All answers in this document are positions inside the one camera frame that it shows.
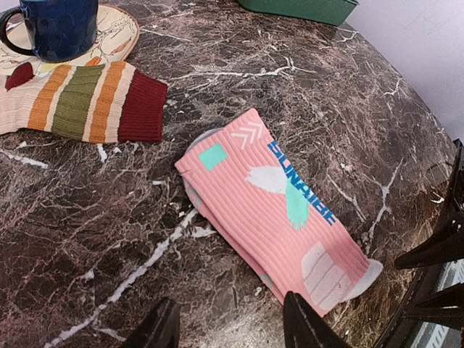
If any pink patterned sock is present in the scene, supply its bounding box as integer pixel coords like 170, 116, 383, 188
175, 109, 384, 315

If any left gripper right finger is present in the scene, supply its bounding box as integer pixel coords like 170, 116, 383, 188
283, 291, 350, 348

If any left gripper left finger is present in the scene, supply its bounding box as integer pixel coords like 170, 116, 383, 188
121, 297, 181, 348

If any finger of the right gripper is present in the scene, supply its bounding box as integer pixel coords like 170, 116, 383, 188
402, 283, 463, 321
394, 139, 463, 269

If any beige striped sock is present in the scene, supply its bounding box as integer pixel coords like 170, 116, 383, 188
1, 62, 167, 144

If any green compartment tray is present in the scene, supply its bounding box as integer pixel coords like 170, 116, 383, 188
238, 0, 359, 26

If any dark blue mug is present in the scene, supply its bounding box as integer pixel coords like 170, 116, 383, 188
1, 0, 99, 62

